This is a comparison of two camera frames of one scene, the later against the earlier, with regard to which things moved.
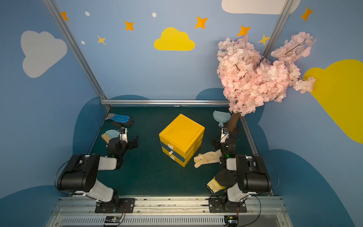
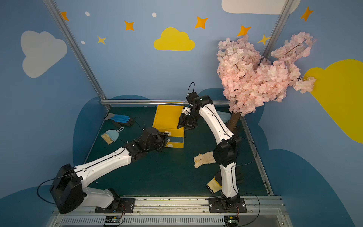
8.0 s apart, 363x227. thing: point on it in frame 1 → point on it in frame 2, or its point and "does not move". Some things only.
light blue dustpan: x=221 y=117 does not move
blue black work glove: x=121 y=120 does not move
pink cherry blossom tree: x=248 y=79 does not move
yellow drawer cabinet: x=182 y=139 → x=166 y=119
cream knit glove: x=209 y=157 does not move
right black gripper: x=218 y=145 → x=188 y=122
